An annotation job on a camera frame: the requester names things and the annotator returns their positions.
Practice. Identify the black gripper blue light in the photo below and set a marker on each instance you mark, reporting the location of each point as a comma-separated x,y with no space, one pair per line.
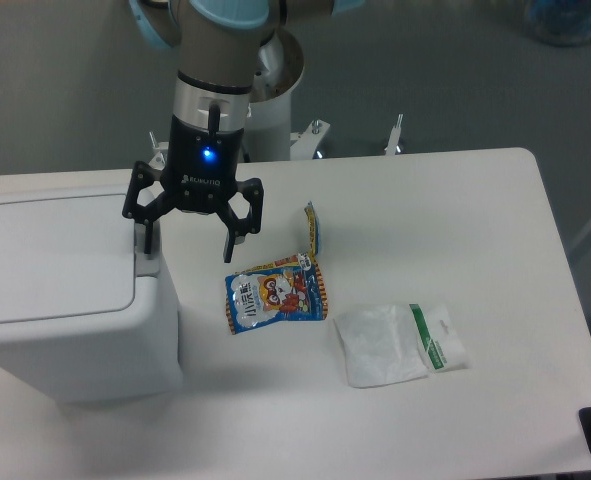
199,177

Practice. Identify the white plastic trash can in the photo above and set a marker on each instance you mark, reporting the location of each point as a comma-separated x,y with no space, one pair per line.
99,356

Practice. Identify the white trash can lid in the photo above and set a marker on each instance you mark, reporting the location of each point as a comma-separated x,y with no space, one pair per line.
65,257

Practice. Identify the grey lid push button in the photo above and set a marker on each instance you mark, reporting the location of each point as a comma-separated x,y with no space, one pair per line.
147,262

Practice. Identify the blue orange snack wrapper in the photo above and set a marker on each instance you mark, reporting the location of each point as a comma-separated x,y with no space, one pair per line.
290,289

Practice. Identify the clear plastic bag green strip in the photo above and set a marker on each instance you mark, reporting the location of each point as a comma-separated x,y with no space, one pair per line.
396,343

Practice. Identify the blue plastic bag on floor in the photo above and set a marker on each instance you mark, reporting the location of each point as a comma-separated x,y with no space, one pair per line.
559,23

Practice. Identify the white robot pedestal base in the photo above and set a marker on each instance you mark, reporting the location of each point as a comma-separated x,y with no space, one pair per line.
267,131

